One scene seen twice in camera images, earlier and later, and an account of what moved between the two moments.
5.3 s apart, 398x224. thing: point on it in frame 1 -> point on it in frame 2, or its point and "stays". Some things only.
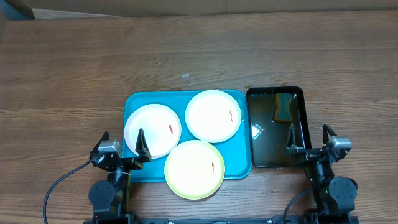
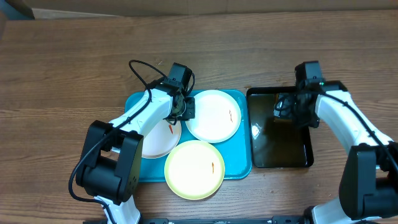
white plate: [161, 127] stays
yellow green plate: [194, 169] stays
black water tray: [268, 138] stays
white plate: [212, 116] stays
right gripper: [293, 149] -> [314, 122]
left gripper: [141, 149] -> [191, 112]
